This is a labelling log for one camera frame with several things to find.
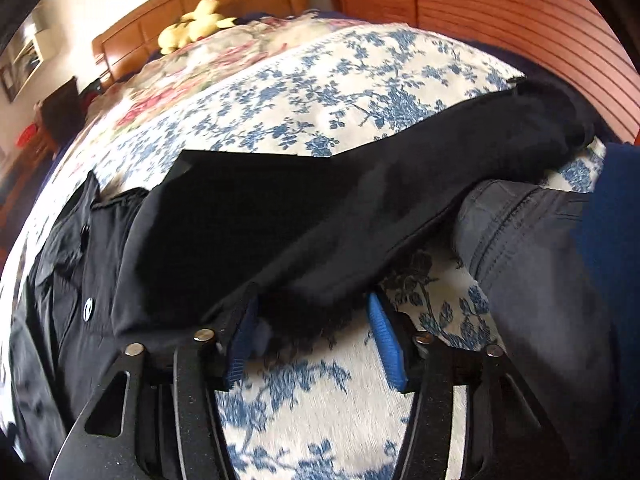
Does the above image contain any yellow plush toy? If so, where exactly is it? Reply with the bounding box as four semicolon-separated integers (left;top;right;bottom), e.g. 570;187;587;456
157;0;236;55

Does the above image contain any black double-breasted coat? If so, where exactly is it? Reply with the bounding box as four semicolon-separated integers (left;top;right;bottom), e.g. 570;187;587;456
10;78;603;479

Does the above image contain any wooden headboard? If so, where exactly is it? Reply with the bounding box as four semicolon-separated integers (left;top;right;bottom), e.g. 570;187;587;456
92;0;308;87

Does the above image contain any blue floral white bedspread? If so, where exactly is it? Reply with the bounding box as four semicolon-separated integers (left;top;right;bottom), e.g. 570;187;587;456
0;24;609;480

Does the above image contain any folded navy blue garment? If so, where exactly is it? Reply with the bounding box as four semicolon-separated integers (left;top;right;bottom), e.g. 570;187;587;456
574;142;640;411

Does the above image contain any pink floral quilt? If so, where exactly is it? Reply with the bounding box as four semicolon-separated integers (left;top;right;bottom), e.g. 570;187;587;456
84;12;371;131

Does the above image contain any wooden louvered wardrobe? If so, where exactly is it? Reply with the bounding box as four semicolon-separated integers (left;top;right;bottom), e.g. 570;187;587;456
332;0;639;142

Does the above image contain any wooden desk cabinet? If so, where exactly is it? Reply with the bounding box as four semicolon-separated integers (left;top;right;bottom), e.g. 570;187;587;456
1;132;55;266

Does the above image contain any folded grey garment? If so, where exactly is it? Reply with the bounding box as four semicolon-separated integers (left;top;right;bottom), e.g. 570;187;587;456
454;180;639;479

